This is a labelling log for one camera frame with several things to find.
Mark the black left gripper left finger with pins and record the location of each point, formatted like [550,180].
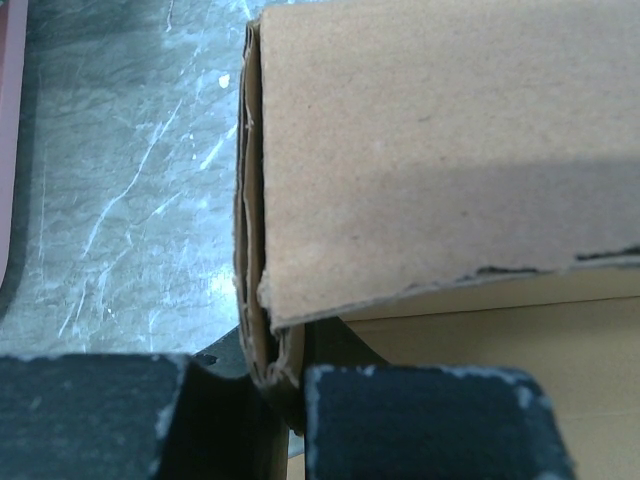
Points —
[138,416]

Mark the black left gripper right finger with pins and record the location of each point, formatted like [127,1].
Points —
[368,419]

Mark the brown cardboard paper box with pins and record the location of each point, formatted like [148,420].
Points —
[458,182]

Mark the pink tiered wooden shelf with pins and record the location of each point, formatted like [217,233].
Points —
[13,37]

